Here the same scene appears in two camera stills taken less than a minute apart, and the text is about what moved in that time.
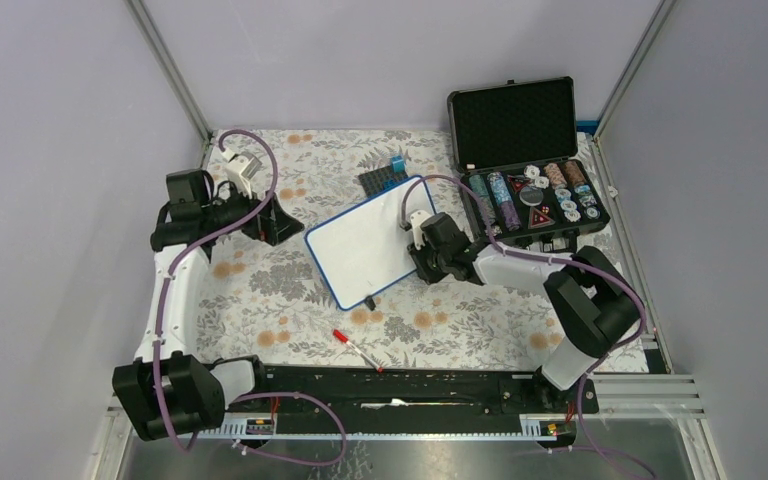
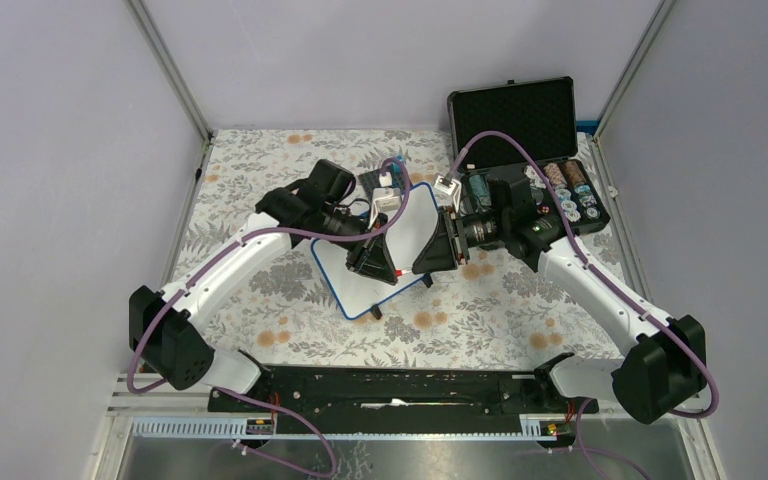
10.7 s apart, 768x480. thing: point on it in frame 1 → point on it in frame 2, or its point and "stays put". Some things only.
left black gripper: x=272 y=224 → x=371 y=257
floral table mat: x=259 y=299 stays put
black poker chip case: x=517 y=144 stays put
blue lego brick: x=398 y=164 stays put
